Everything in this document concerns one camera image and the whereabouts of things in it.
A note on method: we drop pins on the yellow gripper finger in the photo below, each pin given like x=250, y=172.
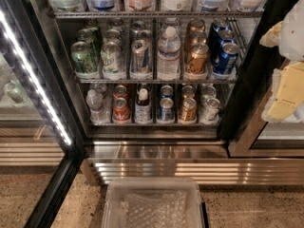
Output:
x=289, y=95
x=271, y=37

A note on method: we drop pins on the dark plastic bottle white cap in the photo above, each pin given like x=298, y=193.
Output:
x=143, y=107

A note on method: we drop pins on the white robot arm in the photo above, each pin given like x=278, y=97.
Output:
x=288, y=36

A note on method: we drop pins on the blue can shelf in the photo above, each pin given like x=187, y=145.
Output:
x=224, y=36
x=226, y=59
x=218, y=25

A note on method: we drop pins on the blue can middle shelf front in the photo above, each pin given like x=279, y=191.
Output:
x=226, y=59

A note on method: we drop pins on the blue can middle shelf back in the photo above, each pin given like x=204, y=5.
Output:
x=218, y=25

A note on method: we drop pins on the gold can shelf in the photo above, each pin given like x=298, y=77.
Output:
x=196, y=58
x=196, y=37
x=196, y=25

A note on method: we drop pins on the gold can middle shelf back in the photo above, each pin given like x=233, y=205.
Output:
x=196, y=25

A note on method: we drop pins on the gold can middle shelf front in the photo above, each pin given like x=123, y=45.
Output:
x=196, y=58

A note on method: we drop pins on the clear water bottle middle shelf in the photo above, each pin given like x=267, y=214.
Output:
x=168, y=55

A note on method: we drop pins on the clear water bottle shelf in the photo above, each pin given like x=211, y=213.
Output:
x=95, y=102
x=168, y=55

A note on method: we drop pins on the steel fridge base grille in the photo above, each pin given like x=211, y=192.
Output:
x=206, y=164

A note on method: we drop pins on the silver can middle shelf back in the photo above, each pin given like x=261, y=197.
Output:
x=135, y=27

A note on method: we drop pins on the clear water bottle bottom shelf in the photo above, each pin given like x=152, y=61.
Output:
x=95, y=102

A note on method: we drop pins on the glass fridge door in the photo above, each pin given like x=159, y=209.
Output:
x=36, y=164

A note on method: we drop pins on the silver soda can front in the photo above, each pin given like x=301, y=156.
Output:
x=210, y=109

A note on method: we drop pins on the silver soda can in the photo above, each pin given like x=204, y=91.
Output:
x=207, y=91
x=210, y=109

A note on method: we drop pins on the silver soda can back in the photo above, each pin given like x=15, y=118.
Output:
x=207, y=91

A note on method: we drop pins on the gold soda can back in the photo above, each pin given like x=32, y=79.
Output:
x=188, y=92

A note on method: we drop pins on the gold soda can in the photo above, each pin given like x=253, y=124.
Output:
x=188, y=92
x=188, y=109

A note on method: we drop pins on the gold soda can front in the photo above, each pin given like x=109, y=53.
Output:
x=188, y=109

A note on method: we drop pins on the blue soda can back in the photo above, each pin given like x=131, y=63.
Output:
x=167, y=91

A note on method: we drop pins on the blue soda can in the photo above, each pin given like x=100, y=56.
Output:
x=165, y=110
x=167, y=91

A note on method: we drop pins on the blue soda can front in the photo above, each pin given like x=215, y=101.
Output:
x=165, y=110

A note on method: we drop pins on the silver blue slim can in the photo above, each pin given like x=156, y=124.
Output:
x=140, y=57

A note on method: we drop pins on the white green can middle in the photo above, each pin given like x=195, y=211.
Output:
x=112, y=35

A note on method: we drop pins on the red soda can back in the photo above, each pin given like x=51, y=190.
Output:
x=120, y=91

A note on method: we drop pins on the red soda can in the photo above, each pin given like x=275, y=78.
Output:
x=121, y=110
x=120, y=91

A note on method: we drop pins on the white green soda can front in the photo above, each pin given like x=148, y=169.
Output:
x=112, y=58

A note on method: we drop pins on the red soda can front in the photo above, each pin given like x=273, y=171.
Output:
x=121, y=110

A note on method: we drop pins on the green soda can middle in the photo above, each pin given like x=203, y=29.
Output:
x=86, y=35

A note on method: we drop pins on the bubble wrap sheet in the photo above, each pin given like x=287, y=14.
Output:
x=161, y=210

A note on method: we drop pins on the clear plastic bin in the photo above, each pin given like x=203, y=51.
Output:
x=118, y=188

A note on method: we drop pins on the white led light strip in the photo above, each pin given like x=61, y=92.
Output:
x=33, y=78

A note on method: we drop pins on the upper wire shelf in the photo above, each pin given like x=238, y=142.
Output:
x=153, y=14

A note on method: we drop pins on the wire shelf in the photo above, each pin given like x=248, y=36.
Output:
x=153, y=14
x=147, y=81

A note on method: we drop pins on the middle wire shelf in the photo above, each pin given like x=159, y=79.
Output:
x=147, y=81

